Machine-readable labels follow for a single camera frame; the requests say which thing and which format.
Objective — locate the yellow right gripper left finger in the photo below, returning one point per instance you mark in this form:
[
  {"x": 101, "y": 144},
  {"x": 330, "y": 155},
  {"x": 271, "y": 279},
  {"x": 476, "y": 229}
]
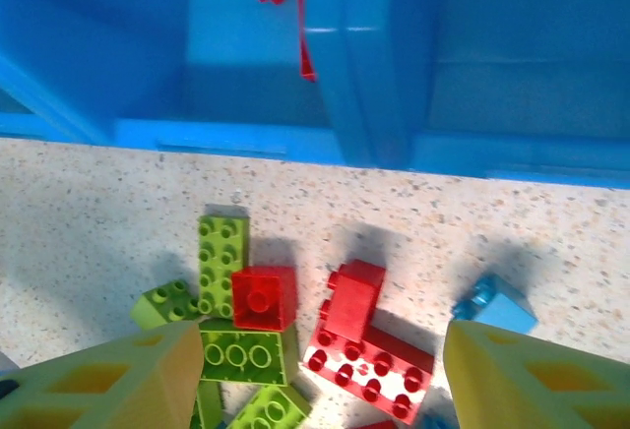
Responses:
[{"x": 123, "y": 380}]

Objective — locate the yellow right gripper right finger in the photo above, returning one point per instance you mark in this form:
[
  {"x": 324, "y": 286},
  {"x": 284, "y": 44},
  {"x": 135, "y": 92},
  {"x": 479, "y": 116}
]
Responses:
[{"x": 517, "y": 380}]

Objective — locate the blue two-by-two lego brick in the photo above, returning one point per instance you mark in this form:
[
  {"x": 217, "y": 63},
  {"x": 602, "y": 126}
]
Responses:
[{"x": 502, "y": 308}]

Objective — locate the green two-by-two lego brick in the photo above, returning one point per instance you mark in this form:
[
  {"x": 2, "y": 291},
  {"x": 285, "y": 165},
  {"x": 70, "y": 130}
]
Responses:
[{"x": 162, "y": 303}]

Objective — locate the green two-by-three lego brick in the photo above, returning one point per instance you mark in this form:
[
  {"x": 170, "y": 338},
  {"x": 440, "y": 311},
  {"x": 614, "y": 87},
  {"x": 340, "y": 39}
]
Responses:
[{"x": 243, "y": 355}]

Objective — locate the red two-by-four lego brick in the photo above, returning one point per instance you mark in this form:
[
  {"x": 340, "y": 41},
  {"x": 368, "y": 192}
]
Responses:
[{"x": 374, "y": 375}]

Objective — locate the red two-by-two lego brick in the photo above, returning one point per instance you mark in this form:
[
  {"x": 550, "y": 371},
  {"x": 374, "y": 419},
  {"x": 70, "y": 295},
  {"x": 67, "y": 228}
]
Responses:
[
  {"x": 263, "y": 298},
  {"x": 354, "y": 301}
]

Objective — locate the green two-by-four lego brick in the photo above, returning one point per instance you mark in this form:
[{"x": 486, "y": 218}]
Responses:
[{"x": 222, "y": 252}]

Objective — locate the blue three-compartment plastic bin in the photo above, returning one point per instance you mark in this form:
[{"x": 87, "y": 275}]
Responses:
[{"x": 517, "y": 30}]

